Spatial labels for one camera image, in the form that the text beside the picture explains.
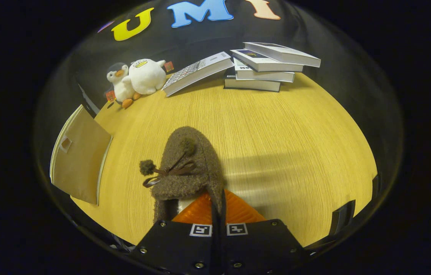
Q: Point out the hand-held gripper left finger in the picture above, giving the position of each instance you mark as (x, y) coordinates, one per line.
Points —
(177, 248)

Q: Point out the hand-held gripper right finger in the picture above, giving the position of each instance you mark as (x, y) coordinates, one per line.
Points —
(265, 244)

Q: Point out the brown fuzzy shoe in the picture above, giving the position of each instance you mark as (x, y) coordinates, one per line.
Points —
(188, 175)

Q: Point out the beige fabric storage box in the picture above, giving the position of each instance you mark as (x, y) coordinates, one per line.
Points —
(81, 164)

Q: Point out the white paperback book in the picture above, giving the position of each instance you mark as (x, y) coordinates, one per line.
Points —
(265, 75)

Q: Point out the grey white penguin plush toy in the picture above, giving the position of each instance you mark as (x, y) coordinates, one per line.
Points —
(121, 88)

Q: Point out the white duck plush toy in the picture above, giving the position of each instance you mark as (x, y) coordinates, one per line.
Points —
(147, 76)

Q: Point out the patterned cover book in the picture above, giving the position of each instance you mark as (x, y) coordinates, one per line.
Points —
(196, 72)

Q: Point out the white book dark cover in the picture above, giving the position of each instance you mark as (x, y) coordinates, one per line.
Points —
(284, 54)

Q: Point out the black backdrop cloth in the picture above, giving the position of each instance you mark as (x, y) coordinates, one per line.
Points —
(184, 38)

